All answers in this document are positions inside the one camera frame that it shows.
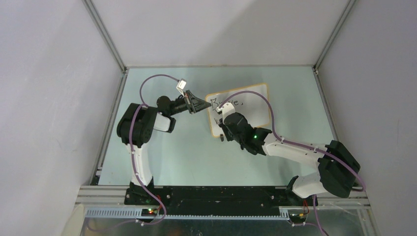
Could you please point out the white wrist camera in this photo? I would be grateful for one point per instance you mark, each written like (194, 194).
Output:
(181, 84)
(225, 110)

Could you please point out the white perforated cable tray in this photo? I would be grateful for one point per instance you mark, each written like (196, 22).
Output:
(143, 213)

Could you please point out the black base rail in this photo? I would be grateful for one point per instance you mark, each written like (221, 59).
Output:
(216, 200)

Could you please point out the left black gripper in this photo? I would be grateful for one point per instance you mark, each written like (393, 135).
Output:
(193, 103)

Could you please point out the yellow framed whiteboard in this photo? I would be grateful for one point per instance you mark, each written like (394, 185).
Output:
(251, 104)

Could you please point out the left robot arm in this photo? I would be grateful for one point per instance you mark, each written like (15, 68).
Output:
(138, 123)

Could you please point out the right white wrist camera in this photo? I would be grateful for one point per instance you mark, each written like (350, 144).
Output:
(225, 110)

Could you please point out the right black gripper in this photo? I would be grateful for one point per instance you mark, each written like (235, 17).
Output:
(224, 128)

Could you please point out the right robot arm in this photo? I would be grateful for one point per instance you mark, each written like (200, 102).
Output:
(335, 169)

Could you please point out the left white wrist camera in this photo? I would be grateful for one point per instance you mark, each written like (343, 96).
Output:
(181, 84)

